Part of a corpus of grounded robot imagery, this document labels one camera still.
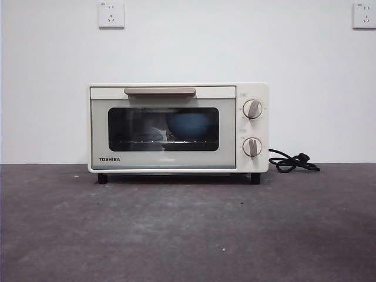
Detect blue bowl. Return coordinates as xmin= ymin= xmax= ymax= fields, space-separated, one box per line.
xmin=165 ymin=112 xmax=212 ymax=140

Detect white glass oven door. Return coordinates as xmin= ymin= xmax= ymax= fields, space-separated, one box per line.
xmin=89 ymin=85 xmax=237 ymax=171

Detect beige oven knob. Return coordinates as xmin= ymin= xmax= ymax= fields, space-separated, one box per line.
xmin=243 ymin=99 xmax=264 ymax=120
xmin=241 ymin=136 xmax=263 ymax=157

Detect white toaster oven body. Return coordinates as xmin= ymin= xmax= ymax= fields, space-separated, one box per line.
xmin=87 ymin=82 xmax=270 ymax=186

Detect metal wire oven rack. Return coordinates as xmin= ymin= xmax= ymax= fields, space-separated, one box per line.
xmin=115 ymin=139 xmax=220 ymax=146

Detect black oven power cable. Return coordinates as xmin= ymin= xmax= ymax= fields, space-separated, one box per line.
xmin=267 ymin=147 xmax=321 ymax=174

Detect white wall socket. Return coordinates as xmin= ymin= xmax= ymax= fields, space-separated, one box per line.
xmin=98 ymin=1 xmax=125 ymax=30
xmin=352 ymin=2 xmax=376 ymax=30

